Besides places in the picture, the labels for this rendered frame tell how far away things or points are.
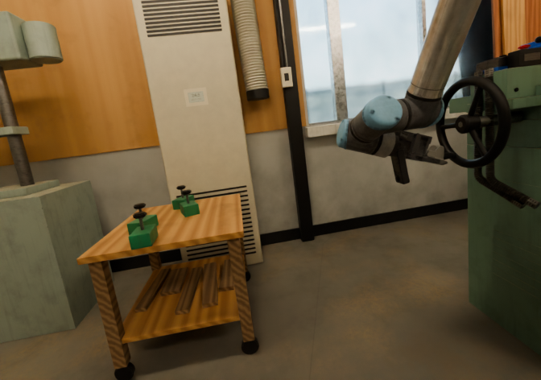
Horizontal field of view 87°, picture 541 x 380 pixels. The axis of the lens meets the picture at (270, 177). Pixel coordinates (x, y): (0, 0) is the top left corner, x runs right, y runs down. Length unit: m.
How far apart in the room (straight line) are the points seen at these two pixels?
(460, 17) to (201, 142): 1.40
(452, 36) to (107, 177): 2.06
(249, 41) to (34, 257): 1.65
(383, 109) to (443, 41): 0.19
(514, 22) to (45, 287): 3.40
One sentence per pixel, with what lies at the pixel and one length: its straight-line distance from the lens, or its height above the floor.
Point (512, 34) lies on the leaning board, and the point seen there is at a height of 1.32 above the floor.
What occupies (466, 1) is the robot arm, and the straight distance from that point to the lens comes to 0.82.
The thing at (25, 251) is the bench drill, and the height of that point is 0.45.
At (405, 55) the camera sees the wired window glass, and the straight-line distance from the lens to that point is 2.62.
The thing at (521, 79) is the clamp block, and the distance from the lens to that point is 1.17.
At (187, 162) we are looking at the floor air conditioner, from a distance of 1.81.
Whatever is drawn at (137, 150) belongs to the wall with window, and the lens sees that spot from 2.18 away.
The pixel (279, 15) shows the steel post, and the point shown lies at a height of 1.60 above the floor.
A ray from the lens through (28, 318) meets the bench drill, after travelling 1.99.
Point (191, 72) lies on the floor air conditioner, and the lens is 1.83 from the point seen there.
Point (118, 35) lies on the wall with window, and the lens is 2.27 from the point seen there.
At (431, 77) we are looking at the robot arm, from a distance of 0.85.
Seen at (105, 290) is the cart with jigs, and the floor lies 0.39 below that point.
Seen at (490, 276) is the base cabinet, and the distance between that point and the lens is 1.48.
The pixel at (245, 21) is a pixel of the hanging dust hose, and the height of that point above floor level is 1.55.
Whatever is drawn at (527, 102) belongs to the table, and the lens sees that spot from 1.15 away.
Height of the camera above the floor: 0.87
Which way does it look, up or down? 10 degrees down
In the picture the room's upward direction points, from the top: 7 degrees counter-clockwise
